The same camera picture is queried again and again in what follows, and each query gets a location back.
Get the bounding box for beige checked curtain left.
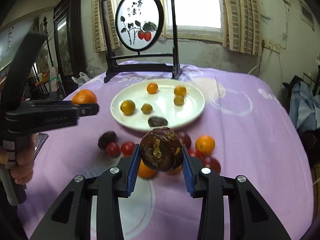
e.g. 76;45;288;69
91;0;120;53

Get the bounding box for orange mandarin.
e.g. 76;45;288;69
195;135;216;156
138;161;157;179
72;89;97;105

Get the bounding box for dark wooden cabinet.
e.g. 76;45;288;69
53;0;86;94

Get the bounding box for person's left hand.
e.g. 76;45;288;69
10;134;37;185

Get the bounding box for blue clothes pile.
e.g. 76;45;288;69
283;75;319;133

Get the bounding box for round painted screen ornament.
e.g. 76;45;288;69
102;0;182;83

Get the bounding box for white power cable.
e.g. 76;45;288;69
247;45;273;75

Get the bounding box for dark purple plum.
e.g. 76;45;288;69
177;132;192;149
202;156;221;175

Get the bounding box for yellow-green kumquat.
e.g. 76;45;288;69
120;100;136;115

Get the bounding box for small green kumquat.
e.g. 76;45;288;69
141;103;153;114
174;95;184;106

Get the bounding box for white oval plate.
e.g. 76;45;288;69
110;79;205;132

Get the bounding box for white plastic bag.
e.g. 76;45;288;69
72;72;91;87

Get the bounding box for beige checked curtain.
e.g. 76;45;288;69
222;0;262;56
91;0;120;53

